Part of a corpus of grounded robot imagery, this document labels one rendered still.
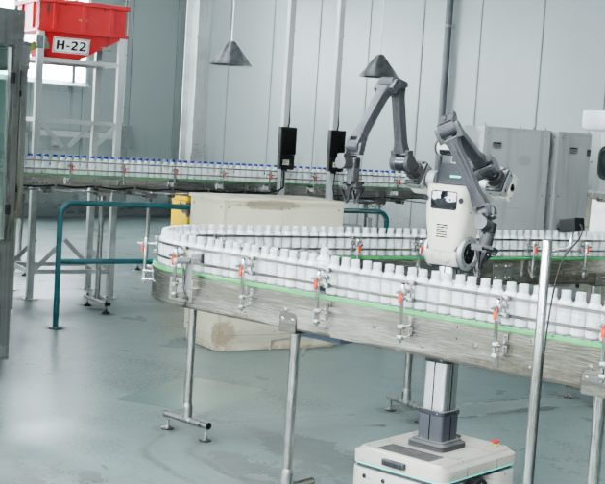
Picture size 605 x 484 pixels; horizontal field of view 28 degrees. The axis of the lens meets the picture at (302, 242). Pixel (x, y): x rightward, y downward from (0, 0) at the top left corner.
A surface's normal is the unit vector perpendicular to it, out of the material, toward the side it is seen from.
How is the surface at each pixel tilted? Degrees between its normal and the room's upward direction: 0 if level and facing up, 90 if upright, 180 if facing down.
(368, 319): 90
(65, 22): 90
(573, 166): 90
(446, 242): 90
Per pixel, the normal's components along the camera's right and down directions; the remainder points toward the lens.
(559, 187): 0.51, 0.11
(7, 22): 0.75, 0.11
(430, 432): -0.66, 0.03
